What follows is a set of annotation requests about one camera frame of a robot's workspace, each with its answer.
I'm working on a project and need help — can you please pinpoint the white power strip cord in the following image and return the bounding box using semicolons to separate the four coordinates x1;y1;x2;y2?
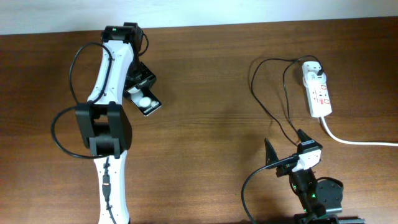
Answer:
318;116;398;147

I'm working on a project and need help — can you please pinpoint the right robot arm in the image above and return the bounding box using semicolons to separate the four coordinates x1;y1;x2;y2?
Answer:
264;129;365;223

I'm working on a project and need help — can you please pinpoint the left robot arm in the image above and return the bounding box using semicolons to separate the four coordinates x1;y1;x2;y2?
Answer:
75;22;162;223

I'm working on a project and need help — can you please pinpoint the black smartphone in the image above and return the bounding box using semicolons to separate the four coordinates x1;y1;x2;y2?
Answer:
129;87;162;116

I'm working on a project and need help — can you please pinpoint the left camera black cable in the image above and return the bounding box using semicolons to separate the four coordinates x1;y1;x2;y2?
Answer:
50;42;113;160

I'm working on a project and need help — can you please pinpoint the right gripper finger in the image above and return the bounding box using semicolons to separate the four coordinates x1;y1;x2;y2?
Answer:
264;138;279;169
297;129;315;144

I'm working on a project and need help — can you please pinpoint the white charger adapter plug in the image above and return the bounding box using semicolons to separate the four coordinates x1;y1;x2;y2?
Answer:
302;61;326;88

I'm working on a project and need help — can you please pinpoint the white power strip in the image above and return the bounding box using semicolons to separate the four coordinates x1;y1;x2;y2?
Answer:
302;61;333;118

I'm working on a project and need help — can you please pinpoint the black USB charging cable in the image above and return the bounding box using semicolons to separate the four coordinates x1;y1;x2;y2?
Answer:
250;55;325;147

